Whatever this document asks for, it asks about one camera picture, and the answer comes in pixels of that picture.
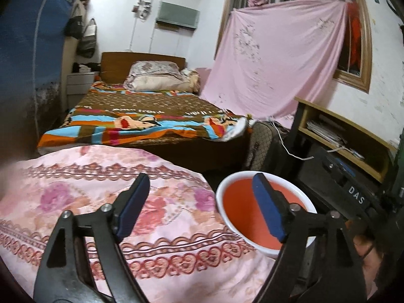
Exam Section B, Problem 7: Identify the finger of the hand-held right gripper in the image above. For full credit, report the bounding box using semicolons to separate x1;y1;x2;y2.
322;155;359;184

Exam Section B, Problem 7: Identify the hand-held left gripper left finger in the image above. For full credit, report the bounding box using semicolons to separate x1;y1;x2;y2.
33;173;151;303

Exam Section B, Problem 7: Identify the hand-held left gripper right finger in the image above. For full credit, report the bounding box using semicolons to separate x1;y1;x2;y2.
252;172;368;303

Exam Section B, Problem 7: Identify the orange basin with white rim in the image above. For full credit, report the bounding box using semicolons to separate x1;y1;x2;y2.
215;170;318;259

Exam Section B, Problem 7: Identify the person's right hand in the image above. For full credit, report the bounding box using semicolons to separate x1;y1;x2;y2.
352;235;384;291

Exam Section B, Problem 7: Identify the wooden desk with shelf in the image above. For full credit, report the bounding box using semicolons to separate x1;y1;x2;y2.
289;96;398;184

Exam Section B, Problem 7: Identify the stack of papers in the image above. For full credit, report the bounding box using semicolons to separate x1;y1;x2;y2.
306;115;365;160

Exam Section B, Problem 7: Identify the black quilted bag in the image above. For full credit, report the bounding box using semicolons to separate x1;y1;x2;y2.
244;121;291;172

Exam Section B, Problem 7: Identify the pink floral blanket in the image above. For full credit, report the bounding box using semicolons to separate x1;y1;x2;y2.
0;145;278;303

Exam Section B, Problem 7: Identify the pink hanging sheet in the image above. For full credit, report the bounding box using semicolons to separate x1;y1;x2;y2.
200;0;349;130

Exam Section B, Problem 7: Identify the beige pillow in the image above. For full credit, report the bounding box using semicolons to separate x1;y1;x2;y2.
124;75;193;93

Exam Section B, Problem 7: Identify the red cloth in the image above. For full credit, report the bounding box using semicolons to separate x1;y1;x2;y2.
339;2;363;70

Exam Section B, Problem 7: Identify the white nightstand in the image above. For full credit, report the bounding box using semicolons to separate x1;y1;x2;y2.
66;71;100;95

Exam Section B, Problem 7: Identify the yellow floral cloth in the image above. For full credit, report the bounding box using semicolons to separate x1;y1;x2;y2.
181;69;201;94

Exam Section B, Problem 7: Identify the floral pillow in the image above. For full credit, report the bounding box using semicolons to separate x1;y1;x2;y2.
126;61;180;81

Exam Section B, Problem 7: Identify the brown wooden bed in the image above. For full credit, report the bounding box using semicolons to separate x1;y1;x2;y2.
100;51;253;174

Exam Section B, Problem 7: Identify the dark clothes pile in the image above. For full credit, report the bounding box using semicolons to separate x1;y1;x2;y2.
72;61;102;73

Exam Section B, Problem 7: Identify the tall beige cupboard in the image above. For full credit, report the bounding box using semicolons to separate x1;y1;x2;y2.
60;2;87;111

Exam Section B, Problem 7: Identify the grey tote bag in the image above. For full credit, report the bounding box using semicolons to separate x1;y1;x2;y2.
77;18;98;58

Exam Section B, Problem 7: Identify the blue fabric wardrobe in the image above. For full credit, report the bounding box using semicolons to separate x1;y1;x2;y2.
0;0;74;152

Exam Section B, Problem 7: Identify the black handbag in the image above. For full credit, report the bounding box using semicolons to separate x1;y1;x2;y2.
65;14;83;38

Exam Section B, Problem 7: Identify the white cable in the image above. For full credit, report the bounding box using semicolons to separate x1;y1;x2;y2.
271;121;314;161

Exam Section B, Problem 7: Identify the green covered wall television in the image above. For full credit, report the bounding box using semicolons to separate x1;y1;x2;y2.
155;2;201;30

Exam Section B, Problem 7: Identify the wall socket with chargers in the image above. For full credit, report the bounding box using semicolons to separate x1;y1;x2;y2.
132;2;152;19

